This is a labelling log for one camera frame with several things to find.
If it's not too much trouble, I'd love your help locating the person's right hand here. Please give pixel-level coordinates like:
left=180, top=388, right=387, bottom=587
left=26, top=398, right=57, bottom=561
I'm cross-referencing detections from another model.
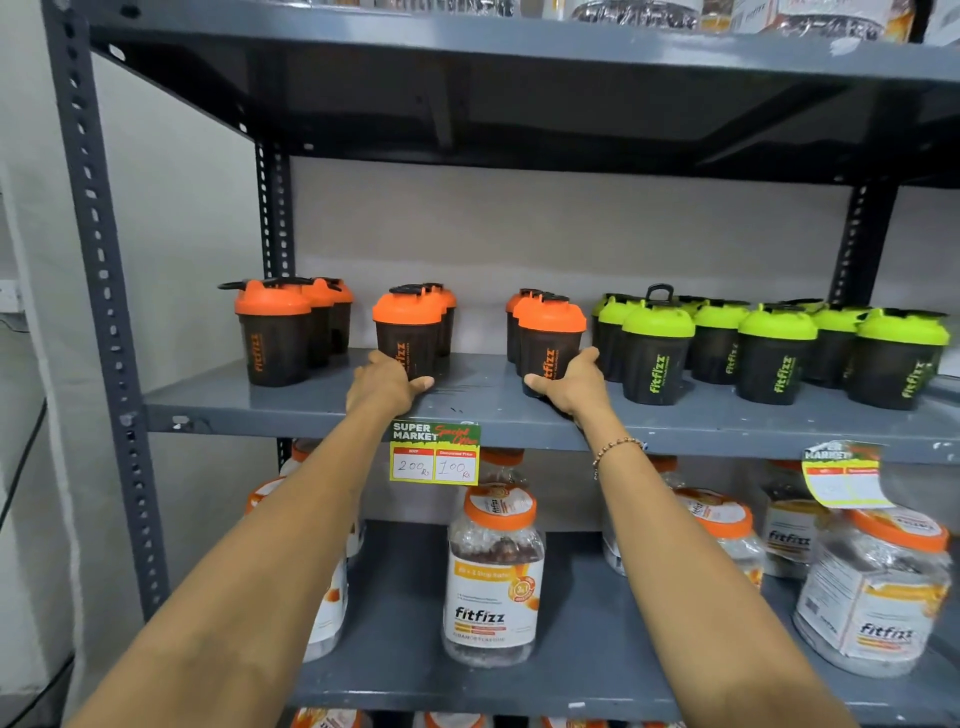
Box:
left=523, top=346, right=619, bottom=431

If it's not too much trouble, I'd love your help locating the person's left hand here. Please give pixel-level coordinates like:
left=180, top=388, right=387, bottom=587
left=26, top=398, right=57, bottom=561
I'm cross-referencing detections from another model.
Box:
left=345, top=349, right=436, bottom=420

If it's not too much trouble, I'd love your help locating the black shaker bottle orange lid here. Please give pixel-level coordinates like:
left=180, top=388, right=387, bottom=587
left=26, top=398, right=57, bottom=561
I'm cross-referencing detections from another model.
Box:
left=516, top=294, right=588, bottom=399
left=372, top=285, right=444, bottom=384

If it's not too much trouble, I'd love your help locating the person's left forearm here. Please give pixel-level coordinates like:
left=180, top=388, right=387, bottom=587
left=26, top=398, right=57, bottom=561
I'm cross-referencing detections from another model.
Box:
left=66, top=408, right=402, bottom=728

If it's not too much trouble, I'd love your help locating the person's right forearm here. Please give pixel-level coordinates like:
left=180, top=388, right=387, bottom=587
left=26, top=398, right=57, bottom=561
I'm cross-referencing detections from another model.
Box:
left=577, top=411, right=860, bottom=728

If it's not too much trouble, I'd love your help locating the grey metal shelving rack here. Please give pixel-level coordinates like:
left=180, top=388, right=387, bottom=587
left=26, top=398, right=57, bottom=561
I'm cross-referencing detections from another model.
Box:
left=41, top=0, right=960, bottom=728

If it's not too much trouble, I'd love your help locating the yellow green price tag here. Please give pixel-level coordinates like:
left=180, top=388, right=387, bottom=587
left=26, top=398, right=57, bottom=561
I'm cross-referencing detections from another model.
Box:
left=388, top=420, right=482, bottom=487
left=800, top=440, right=895, bottom=511

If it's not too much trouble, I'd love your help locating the group of orange-lid shakers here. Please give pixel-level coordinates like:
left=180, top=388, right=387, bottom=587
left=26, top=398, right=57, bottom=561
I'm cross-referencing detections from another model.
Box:
left=217, top=276, right=547, bottom=389

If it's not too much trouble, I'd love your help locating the row of clear orange-lid jars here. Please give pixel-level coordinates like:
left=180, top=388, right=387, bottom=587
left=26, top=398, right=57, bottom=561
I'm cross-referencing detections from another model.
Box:
left=244, top=439, right=955, bottom=680

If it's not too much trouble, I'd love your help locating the group of green-lid shakers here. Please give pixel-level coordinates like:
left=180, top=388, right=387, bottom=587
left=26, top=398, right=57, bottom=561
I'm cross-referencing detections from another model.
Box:
left=590, top=283, right=953, bottom=412

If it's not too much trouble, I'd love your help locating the clear plastic jar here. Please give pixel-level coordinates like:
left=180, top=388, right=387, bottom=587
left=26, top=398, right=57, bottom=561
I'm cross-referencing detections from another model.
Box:
left=729, top=0, right=918, bottom=43
left=570, top=0, right=705, bottom=33

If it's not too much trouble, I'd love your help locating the beaded bracelet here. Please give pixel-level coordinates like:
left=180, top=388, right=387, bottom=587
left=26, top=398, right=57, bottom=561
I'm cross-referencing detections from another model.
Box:
left=591, top=437, right=645, bottom=481

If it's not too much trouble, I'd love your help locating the black cable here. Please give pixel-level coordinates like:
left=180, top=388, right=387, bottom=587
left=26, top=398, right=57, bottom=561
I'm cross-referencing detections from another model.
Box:
left=0, top=397, right=76, bottom=728

